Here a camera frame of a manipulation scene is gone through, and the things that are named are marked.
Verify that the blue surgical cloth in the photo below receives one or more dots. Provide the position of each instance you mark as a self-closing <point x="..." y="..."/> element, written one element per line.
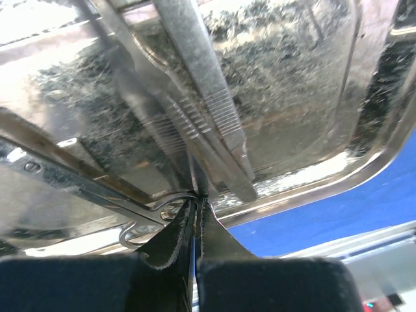
<point x="386" y="200"/>

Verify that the steel blunt forceps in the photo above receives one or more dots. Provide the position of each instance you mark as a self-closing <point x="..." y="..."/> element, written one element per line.
<point x="195" y="154"/>

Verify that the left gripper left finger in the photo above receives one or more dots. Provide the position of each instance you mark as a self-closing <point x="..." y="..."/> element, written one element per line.
<point x="156" y="277"/>

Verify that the steel surgical scissors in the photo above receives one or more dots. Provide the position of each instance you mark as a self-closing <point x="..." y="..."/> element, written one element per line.
<point x="28" y="151"/>

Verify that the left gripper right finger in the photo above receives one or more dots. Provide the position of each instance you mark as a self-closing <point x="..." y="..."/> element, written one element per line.
<point x="230" y="278"/>

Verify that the steel instrument tray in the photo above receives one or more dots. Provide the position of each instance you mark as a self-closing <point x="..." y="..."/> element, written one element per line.
<point x="325" y="92"/>

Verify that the aluminium mounting rail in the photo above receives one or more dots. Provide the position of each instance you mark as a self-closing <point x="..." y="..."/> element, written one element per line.
<point x="382" y="261"/>

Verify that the steel scalpel handle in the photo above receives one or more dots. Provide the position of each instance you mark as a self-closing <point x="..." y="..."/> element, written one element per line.
<point x="185" y="27"/>

